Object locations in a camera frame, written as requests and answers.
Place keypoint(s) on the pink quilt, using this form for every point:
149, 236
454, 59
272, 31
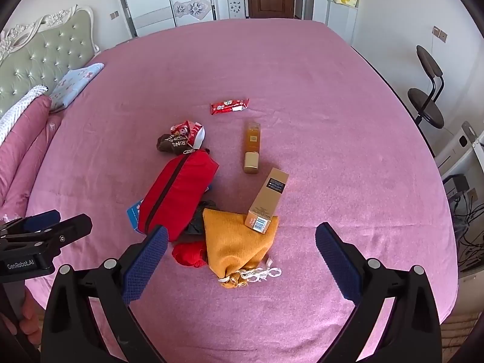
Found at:
22, 151

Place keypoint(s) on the white shelf cabinet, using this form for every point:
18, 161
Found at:
340, 19

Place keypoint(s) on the red cloth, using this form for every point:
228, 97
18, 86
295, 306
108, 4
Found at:
189, 255

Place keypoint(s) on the light blue patterned pillow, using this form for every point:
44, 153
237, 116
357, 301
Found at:
73, 83

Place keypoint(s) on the person's left hand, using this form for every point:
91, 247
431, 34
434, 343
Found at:
30, 321

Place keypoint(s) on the dark cloth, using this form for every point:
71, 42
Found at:
196, 221

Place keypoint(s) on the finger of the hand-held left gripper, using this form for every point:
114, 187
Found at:
72, 228
41, 220

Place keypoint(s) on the black chair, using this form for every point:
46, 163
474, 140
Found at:
431, 109

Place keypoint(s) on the blue carton box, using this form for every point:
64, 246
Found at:
133, 215

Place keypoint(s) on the black power adapter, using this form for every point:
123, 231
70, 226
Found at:
455, 183

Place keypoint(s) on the brown snack wrapper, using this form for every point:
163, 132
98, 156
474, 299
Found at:
172, 145

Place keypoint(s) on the brown wall switch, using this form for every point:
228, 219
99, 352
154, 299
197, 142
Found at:
440, 34
114, 14

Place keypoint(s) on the red zip pouch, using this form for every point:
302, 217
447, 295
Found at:
177, 189

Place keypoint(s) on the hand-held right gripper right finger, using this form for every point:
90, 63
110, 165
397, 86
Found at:
338, 262

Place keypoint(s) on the white appliance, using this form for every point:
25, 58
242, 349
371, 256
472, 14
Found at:
459, 151

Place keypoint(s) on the amber bottle with gold cap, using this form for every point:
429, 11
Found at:
252, 143

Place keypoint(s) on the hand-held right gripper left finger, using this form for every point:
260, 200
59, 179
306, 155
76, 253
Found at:
145, 264

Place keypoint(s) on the gold carton box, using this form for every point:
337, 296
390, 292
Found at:
266, 200

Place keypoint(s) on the red snack bar wrapper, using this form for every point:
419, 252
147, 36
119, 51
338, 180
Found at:
228, 106

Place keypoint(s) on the white ribbed cloth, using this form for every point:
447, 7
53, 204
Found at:
19, 109

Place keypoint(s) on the red white crumpled wrapper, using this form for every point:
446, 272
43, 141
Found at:
189, 134

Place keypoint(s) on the green tufted headboard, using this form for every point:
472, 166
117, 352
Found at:
41, 56

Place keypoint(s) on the white wardrobe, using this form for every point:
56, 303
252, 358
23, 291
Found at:
151, 0

